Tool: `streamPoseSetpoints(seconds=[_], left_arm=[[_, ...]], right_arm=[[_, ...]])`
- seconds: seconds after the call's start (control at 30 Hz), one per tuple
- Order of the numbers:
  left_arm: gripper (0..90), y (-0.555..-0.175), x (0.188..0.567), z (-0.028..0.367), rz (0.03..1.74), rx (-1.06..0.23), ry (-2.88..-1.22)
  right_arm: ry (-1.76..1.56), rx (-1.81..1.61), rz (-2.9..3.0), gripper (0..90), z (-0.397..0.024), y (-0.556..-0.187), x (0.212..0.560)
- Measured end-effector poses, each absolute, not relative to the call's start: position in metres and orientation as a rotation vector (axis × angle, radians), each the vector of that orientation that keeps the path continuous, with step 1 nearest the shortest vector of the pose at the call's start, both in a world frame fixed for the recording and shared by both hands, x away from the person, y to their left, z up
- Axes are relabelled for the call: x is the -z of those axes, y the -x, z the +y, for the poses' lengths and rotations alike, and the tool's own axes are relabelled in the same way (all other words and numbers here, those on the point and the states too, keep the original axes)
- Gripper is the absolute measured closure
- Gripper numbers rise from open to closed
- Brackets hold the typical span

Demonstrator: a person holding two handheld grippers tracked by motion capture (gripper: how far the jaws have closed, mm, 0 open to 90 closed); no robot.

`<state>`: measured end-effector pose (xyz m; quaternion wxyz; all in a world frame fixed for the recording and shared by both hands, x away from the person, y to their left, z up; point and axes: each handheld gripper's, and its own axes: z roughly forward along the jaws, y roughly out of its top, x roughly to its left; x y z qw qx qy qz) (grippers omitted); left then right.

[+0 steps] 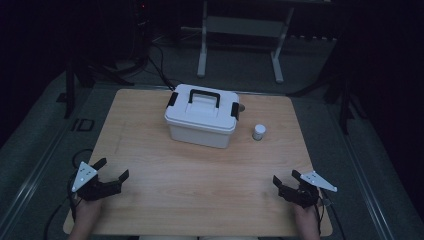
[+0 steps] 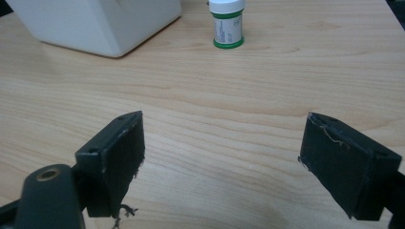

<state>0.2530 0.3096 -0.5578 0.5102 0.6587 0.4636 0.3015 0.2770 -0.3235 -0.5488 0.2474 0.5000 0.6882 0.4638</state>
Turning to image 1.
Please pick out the black tripod stand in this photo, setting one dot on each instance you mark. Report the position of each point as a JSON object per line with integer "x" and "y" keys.
{"x": 70, "y": 90}
{"x": 345, "y": 100}

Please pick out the person's right hand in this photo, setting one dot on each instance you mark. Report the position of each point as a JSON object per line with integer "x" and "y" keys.
{"x": 306, "y": 216}

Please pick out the grey metal stand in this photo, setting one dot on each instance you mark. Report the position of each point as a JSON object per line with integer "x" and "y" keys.
{"x": 245, "y": 26}

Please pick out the person's left hand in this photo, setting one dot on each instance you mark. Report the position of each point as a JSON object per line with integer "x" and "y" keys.
{"x": 88, "y": 210}

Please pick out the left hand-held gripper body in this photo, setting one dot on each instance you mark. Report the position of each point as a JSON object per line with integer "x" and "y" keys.
{"x": 95, "y": 188}

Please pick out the small white bottle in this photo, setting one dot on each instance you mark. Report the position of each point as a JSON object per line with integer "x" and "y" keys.
{"x": 259, "y": 131}

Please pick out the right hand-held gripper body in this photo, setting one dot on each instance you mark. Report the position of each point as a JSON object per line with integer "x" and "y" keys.
{"x": 305, "y": 196}

